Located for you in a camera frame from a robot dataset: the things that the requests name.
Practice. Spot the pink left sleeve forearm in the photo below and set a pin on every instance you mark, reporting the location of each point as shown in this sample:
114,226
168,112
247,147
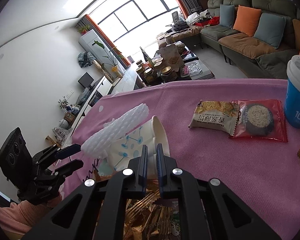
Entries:
18,219

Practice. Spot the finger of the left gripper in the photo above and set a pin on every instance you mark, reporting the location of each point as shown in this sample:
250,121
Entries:
68,151
67,169

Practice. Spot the blue pillow near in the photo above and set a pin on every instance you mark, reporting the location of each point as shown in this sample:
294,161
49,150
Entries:
270,29

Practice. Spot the red cookie packet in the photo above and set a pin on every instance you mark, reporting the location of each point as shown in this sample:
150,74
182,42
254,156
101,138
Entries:
261,119

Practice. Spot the coffee table with jars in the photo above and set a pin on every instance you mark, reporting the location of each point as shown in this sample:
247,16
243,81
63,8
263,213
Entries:
154,73

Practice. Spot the left orange grey curtain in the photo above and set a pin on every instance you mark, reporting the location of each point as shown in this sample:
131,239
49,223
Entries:
87,20

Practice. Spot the green sectional sofa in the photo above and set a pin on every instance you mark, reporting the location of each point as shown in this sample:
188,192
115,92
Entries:
255,58

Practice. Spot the white standing air conditioner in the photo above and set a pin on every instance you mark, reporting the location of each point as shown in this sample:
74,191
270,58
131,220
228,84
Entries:
86,42

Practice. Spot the orange pillow far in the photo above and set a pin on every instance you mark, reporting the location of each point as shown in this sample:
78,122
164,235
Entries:
247,20

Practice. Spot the pink floral tablecloth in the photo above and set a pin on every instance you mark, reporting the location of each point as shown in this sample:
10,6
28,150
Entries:
265,174

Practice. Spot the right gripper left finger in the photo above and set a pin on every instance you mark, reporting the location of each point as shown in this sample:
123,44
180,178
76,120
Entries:
95,210

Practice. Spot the blue pillow far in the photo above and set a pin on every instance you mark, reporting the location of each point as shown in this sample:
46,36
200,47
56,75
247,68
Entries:
227,15

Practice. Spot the tall leafy potted plant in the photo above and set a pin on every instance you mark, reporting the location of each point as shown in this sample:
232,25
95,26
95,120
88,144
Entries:
113,62

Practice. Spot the gold foil snack bag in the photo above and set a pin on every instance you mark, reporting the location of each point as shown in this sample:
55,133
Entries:
151,217

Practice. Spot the cracker packet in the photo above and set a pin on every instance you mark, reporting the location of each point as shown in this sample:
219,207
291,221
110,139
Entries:
217,115

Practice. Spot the kraft snack bag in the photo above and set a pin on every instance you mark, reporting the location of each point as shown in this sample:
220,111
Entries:
171,57

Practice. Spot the blue pillow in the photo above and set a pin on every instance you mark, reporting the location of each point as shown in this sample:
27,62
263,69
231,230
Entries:
227,15
270,29

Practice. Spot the blue paper coffee cup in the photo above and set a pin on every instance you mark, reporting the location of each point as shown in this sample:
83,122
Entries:
292,102

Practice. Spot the white tv cabinet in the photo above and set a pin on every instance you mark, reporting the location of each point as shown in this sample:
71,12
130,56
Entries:
101,87

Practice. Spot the small black monitor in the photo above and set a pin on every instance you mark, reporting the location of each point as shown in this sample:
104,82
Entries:
86,80

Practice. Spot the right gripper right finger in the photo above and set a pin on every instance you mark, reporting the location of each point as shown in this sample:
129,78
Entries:
208,209

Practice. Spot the black window frame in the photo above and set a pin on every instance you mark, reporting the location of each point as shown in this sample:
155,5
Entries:
134,13

